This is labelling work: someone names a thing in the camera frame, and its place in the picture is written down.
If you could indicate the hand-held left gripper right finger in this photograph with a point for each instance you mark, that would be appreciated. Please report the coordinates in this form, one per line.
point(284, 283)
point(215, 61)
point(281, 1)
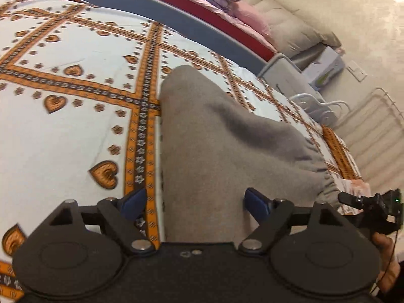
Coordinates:
point(256, 203)

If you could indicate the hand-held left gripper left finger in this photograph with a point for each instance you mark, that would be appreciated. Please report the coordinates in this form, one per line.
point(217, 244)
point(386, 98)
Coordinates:
point(134, 203)

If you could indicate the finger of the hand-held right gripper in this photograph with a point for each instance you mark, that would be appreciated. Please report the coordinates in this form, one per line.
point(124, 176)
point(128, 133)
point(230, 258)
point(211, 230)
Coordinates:
point(350, 199)

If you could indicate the grey pants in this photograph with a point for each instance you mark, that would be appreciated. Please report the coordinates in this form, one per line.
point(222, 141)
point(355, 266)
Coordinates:
point(221, 151)

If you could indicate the person's right hand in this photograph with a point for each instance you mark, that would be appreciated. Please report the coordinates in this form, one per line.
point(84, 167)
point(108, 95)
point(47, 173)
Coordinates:
point(386, 258)

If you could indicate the pink printed cloth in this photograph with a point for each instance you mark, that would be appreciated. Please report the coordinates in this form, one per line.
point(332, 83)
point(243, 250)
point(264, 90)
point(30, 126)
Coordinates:
point(355, 189)

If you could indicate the white orange patterned bedsheet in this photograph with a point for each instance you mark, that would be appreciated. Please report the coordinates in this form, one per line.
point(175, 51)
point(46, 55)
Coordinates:
point(79, 126)

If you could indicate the white cardboard box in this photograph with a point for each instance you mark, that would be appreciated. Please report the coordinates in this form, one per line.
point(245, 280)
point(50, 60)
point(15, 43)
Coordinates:
point(325, 66)

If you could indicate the beige cushion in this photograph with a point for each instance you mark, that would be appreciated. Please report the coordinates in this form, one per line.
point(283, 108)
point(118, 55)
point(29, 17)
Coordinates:
point(284, 25)

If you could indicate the pink blanket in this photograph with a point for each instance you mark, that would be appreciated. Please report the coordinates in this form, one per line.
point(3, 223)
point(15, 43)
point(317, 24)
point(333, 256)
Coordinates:
point(251, 17)

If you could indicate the dark red sheet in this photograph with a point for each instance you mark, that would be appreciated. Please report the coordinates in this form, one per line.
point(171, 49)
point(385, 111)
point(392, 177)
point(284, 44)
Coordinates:
point(195, 8)

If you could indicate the white wall socket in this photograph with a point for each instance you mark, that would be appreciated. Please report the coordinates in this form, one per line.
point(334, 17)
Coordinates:
point(357, 71)

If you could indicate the blue bed rail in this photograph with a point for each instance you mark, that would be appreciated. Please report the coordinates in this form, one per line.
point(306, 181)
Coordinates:
point(164, 9)

